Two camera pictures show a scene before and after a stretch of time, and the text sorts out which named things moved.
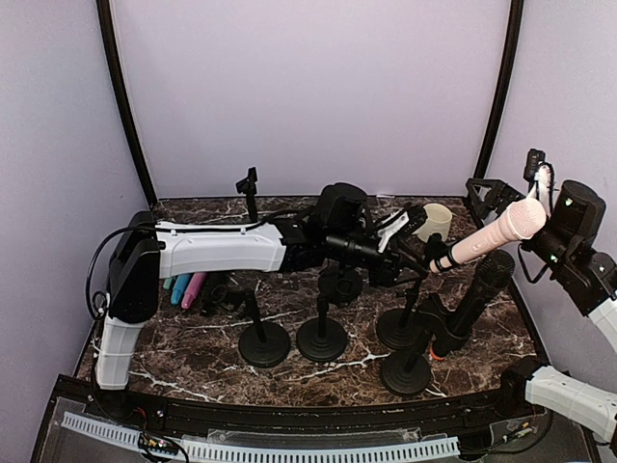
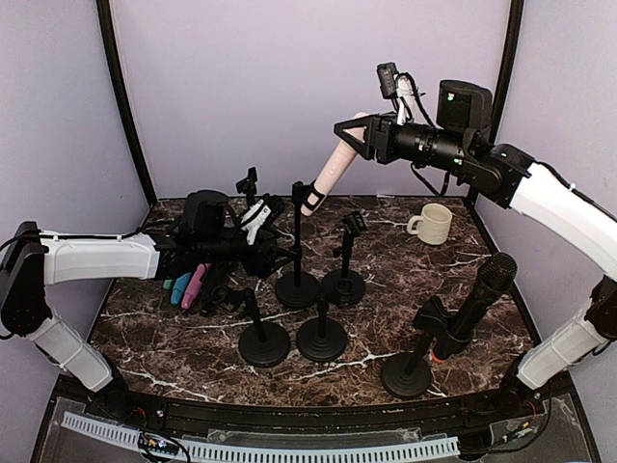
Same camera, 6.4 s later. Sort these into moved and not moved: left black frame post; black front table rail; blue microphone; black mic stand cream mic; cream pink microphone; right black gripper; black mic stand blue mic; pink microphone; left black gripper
Moved: right black gripper; left black gripper; cream pink microphone; black mic stand cream mic
Not moved: black front table rail; left black frame post; black mic stand blue mic; blue microphone; pink microphone
